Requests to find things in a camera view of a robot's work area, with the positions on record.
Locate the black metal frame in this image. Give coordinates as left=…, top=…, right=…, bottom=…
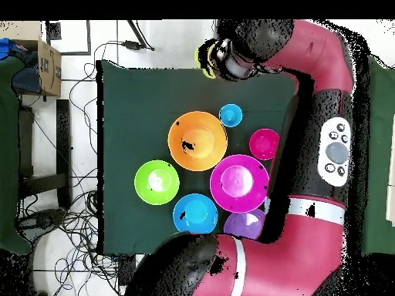
left=18, top=99, right=73, bottom=210

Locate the green cloth covered table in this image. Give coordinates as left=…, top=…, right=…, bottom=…
left=363, top=56, right=395, bottom=255
left=0, top=55, right=32, bottom=255

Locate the blue bowl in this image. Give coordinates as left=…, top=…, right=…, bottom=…
left=172, top=193, right=219, bottom=235

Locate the large orange bowl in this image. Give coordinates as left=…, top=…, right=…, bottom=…
left=167, top=110, right=228, bottom=172

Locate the dark green table cloth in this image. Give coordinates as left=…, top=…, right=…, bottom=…
left=96, top=59, right=300, bottom=257

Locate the yellow cup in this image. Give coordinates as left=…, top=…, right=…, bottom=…
left=193, top=42, right=218, bottom=80

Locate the cardboard box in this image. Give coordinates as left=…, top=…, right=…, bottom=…
left=0, top=20, right=62, bottom=97

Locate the black power adapter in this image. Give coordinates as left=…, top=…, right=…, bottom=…
left=121, top=39, right=155, bottom=52

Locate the small red bowl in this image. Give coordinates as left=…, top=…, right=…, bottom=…
left=248, top=128, right=281, bottom=161

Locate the black cable bundle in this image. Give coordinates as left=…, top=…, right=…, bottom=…
left=15, top=39, right=137, bottom=296

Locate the black tripod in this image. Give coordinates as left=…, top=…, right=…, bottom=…
left=126, top=19, right=155, bottom=52

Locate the blue cup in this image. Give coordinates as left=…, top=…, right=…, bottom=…
left=218, top=103, right=244, bottom=128

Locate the black pedestal foot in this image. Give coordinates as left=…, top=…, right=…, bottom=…
left=15, top=207, right=67, bottom=244

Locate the large magenta bowl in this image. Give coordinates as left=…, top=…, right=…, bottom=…
left=209, top=154, right=270, bottom=214

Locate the purple bowl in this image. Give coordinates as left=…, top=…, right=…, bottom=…
left=223, top=208, right=267, bottom=241

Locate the blue cloth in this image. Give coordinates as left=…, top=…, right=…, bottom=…
left=0, top=37, right=19, bottom=61

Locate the green bowl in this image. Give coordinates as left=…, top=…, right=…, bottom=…
left=133, top=160, right=181, bottom=207

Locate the dark blue bag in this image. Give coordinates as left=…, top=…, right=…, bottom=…
left=10, top=50, right=42, bottom=95

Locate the black power strip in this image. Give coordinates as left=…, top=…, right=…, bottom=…
left=118, top=254, right=137, bottom=286

